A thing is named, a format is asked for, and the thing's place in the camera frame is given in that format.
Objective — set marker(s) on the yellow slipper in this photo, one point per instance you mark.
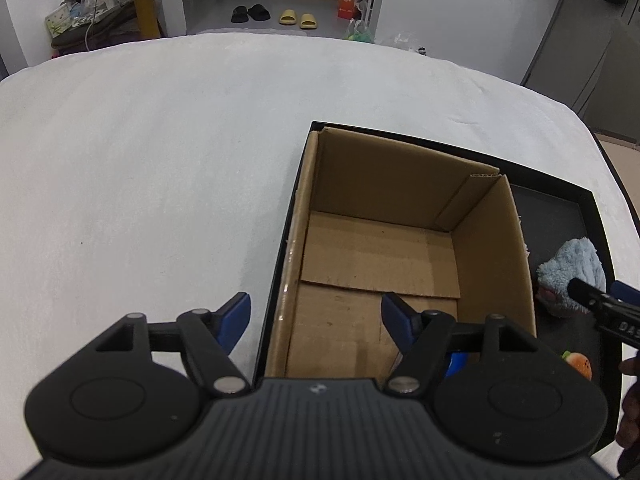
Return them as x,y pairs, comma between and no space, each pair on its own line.
288,17
309,21

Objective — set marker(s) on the blue packet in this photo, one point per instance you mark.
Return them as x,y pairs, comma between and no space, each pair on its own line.
458,363

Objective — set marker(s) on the clear plastic bag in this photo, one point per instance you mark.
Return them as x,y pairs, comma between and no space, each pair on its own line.
409,44

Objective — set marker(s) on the pile of household clutter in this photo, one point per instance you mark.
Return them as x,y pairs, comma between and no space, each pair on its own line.
90,10

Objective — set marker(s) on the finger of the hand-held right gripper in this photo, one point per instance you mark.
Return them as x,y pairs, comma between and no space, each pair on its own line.
625,292
585,292

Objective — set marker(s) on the green plastic bag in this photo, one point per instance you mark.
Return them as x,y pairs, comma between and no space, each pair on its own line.
360,32

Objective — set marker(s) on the grey fluffy paw plush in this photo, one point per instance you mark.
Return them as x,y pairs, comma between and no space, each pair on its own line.
575,267

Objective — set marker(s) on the black shallow tray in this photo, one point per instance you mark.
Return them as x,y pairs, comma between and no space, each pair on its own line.
555,210

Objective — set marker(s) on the black slipper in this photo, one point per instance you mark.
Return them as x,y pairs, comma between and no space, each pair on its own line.
239,14
259,12

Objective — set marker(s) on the brown cardboard box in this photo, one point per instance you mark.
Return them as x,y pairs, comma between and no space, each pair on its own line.
380,255

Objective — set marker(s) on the burger plush toy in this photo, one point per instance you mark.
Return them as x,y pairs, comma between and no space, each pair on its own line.
577,364

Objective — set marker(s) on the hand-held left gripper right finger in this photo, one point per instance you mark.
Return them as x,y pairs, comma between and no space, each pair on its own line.
396,317

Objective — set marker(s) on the person's right hand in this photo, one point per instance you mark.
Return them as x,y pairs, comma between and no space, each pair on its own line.
631,405

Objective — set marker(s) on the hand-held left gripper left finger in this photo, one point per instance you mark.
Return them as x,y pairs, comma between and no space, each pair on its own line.
236,317

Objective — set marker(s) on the dark grey cabinet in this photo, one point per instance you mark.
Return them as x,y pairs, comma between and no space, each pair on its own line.
585,50

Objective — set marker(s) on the yellow wooden post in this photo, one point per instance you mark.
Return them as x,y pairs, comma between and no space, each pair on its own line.
145,0

